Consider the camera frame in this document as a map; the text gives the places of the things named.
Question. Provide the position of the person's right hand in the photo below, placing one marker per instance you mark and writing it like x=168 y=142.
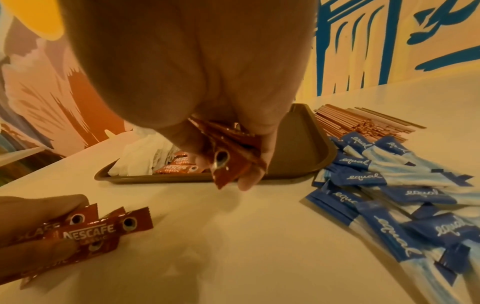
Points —
x=195 y=53

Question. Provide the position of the row of tea bags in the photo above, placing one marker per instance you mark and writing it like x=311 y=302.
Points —
x=142 y=157

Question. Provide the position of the pile of blue sachets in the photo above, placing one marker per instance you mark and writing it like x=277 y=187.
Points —
x=397 y=202

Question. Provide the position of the person's left hand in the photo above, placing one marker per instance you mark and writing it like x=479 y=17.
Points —
x=30 y=237

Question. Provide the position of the pile of red Nescafe sachets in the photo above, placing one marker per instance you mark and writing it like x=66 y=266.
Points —
x=90 y=231

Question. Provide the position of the dark brown tray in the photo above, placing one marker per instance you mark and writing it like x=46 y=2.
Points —
x=296 y=148

